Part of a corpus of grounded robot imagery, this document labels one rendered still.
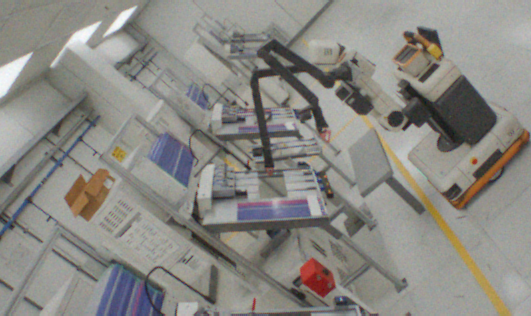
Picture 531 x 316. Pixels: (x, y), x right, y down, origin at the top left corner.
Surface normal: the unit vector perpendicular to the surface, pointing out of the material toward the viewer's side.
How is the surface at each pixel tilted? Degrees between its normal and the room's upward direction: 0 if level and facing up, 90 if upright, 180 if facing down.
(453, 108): 90
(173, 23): 90
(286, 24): 90
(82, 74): 90
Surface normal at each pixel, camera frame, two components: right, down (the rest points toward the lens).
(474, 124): 0.09, 0.36
